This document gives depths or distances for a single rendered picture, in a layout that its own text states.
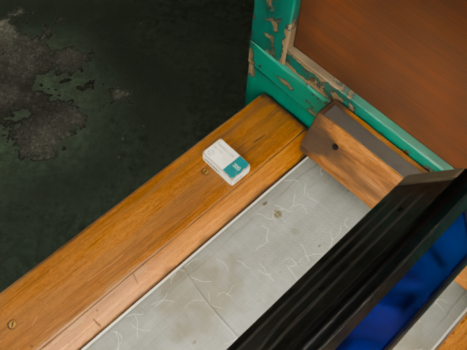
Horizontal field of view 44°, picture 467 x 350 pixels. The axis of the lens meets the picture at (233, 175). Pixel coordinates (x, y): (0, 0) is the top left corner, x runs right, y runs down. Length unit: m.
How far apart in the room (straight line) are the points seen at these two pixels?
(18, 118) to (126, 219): 1.15
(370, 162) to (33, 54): 1.49
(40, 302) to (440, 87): 0.53
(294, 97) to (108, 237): 0.33
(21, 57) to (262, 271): 1.44
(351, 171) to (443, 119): 0.14
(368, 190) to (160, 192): 0.28
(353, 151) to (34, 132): 1.26
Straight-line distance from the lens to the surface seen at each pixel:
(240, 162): 0.79
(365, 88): 0.75
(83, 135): 1.80
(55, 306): 0.75
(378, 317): 0.40
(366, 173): 0.75
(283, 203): 0.81
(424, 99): 0.70
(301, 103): 0.84
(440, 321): 0.80
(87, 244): 0.77
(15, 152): 1.82
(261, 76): 0.88
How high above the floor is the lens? 1.46
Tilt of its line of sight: 60 degrees down
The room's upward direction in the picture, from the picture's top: 4 degrees clockwise
